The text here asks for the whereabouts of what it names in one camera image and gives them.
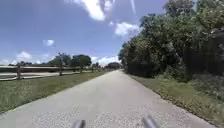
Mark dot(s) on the wooden rail fence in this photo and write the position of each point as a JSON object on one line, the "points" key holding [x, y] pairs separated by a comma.
{"points": [[19, 71]]}

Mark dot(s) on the robot's own part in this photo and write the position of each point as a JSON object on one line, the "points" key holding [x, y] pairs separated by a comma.
{"points": [[150, 122], [79, 124]]}

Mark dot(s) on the distant row of trees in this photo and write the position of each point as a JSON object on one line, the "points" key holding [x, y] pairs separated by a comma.
{"points": [[71, 60]]}

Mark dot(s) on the grey paved path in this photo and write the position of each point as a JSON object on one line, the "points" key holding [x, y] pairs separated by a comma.
{"points": [[110, 96]]}

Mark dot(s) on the grass verge under trees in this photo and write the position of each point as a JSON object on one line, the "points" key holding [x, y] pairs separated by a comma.
{"points": [[186, 95]]}

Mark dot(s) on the pale road behind fence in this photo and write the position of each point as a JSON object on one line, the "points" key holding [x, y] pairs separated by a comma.
{"points": [[36, 74]]}

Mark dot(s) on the row of dense trees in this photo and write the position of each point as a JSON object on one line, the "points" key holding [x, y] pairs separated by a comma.
{"points": [[166, 40]]}

